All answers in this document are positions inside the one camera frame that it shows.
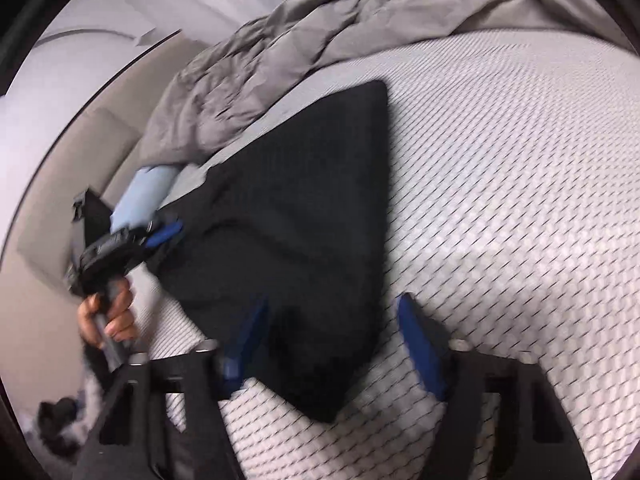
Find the dark cloth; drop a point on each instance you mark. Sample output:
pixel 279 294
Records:
pixel 57 422

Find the beige padded headboard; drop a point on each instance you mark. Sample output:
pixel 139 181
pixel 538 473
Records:
pixel 50 210

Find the black pants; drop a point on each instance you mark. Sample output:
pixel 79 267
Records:
pixel 310 220

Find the light blue pillow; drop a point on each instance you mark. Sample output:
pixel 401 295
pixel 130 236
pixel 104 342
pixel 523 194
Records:
pixel 145 192

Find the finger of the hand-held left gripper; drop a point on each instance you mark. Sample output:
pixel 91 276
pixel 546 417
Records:
pixel 165 234

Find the grey quilted duvet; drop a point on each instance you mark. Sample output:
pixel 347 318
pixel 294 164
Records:
pixel 300 45

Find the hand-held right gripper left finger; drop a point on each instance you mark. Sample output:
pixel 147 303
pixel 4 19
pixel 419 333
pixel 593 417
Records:
pixel 252 332

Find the white honeycomb mattress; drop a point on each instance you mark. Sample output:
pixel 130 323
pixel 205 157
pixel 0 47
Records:
pixel 500 185

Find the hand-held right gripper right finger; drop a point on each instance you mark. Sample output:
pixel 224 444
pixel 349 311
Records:
pixel 417 345

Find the person's left hand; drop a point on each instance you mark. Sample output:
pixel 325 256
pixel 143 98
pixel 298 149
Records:
pixel 120 320

